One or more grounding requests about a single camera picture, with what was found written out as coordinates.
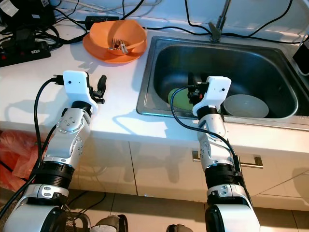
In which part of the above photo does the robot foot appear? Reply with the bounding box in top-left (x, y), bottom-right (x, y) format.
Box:
top-left (94, 214), bottom-right (128, 232)
top-left (167, 224), bottom-right (194, 232)

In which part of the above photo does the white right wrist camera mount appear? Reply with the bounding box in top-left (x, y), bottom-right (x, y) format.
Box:
top-left (192, 76), bottom-right (232, 116)

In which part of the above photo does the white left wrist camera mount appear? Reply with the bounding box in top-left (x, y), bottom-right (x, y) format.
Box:
top-left (62, 71), bottom-right (92, 105)

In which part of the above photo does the black wall cable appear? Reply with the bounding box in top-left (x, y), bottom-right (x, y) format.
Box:
top-left (222, 0), bottom-right (294, 39)
top-left (183, 0), bottom-right (212, 35)

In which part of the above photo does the orange plastic plate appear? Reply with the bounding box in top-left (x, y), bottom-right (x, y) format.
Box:
top-left (83, 33), bottom-right (145, 64)

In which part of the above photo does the grey bowl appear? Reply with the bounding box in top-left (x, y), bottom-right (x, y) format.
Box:
top-left (224, 94), bottom-right (270, 119)

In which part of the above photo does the black power strip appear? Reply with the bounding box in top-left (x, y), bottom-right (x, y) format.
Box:
top-left (0, 41), bottom-right (50, 67)

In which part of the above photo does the bronze cabinet handle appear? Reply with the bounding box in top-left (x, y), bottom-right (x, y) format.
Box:
top-left (192, 151), bottom-right (264, 169)

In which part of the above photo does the stainless steel sink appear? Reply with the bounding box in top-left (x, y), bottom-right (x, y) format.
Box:
top-left (136, 35), bottom-right (309, 127)

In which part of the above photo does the orange plastic bowl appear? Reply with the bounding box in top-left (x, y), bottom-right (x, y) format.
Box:
top-left (88, 19), bottom-right (147, 55)

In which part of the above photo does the dark metal faucet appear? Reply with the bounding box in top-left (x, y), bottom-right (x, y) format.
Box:
top-left (209, 0), bottom-right (232, 42)

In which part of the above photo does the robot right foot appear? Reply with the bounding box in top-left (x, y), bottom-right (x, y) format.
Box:
top-left (167, 224), bottom-right (194, 232)

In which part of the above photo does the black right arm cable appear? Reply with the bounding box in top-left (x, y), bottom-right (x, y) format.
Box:
top-left (170, 85), bottom-right (242, 170)

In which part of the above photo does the wire mesh basket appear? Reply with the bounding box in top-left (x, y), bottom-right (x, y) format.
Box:
top-left (54, 205), bottom-right (92, 232)

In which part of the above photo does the white cabinet door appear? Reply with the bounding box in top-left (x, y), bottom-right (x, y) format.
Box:
top-left (130, 130), bottom-right (309, 211)
top-left (0, 127), bottom-right (131, 196)

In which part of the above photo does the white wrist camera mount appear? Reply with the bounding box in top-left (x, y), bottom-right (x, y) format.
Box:
top-left (62, 71), bottom-right (92, 105)
top-left (192, 76), bottom-right (232, 116)

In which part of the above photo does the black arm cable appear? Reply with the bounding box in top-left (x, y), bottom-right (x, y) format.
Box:
top-left (170, 85), bottom-right (242, 170)
top-left (0, 76), bottom-right (64, 220)

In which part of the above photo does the green plate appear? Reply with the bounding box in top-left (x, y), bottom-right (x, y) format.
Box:
top-left (168, 88), bottom-right (196, 112)

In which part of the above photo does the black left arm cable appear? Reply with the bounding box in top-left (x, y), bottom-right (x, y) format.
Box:
top-left (0, 76), bottom-right (64, 220)

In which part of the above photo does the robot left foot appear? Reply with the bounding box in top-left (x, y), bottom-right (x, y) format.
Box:
top-left (94, 214), bottom-right (128, 232)

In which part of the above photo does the black power adapter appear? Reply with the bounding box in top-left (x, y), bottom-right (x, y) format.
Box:
top-left (84, 15), bottom-right (120, 26)

